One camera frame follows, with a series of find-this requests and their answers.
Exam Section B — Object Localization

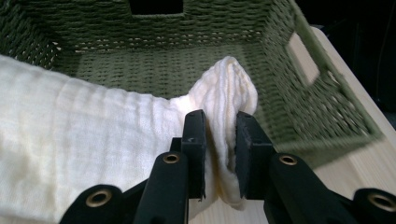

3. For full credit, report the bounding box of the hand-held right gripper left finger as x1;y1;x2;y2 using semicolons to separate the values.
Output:
181;109;207;201

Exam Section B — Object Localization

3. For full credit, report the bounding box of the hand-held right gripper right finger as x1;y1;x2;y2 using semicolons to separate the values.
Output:
234;111;276;201

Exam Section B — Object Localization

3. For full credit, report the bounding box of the green woven basket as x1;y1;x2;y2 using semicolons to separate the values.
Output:
0;0;386;170

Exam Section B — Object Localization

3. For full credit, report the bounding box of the white cloth with bear print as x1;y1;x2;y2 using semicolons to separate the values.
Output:
0;55;259;224

